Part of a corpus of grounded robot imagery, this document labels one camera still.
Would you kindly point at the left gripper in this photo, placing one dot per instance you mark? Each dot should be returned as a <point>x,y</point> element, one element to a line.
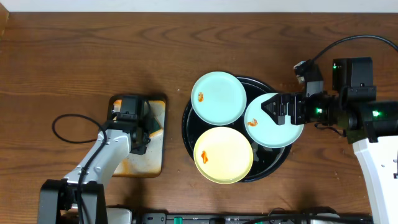
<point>141,149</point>

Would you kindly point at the stained white cloth pad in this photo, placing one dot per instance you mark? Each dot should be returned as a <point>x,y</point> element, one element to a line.
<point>150,164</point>

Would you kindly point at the small rectangular black tray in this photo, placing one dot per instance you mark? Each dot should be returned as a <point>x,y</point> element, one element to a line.
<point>164,130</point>

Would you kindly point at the round black tray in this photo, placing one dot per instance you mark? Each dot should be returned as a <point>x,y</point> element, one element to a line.
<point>266,160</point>

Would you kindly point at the yellow plate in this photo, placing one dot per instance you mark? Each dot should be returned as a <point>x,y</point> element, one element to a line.
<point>223,155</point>

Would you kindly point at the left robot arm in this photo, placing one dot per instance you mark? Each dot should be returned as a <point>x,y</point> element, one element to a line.
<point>122,134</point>

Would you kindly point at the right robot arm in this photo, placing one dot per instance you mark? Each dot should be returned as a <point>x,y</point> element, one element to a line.
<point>370,126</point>

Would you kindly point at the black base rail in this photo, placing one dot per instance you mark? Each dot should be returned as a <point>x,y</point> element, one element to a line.
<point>162,218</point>

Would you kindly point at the light blue plate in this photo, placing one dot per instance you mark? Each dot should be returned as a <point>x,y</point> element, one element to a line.
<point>264,131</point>
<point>218,98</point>

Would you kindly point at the green yellow sponge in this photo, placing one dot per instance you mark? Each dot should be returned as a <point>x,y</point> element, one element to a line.
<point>153,125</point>

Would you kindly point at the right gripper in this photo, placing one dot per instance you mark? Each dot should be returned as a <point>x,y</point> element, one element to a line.
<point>297,101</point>

